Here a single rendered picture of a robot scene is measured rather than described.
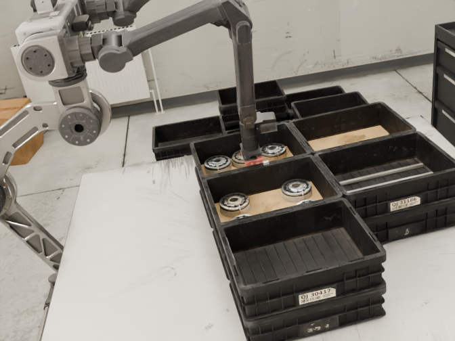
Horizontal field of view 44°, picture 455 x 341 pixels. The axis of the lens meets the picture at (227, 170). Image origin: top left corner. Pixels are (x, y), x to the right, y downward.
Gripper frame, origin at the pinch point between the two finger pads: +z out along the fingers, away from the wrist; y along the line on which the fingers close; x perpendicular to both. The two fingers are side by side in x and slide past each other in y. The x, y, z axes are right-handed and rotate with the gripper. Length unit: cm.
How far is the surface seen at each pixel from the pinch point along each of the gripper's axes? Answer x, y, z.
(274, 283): 7, -69, -6
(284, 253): -0.4, -45.5, 3.9
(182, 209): 28.6, 9.7, 17.3
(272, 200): -3.2, -16.4, 3.9
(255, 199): 2.2, -13.4, 4.0
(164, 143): 35, 117, 39
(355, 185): -32.5, -17.0, 4.0
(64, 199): 111, 161, 89
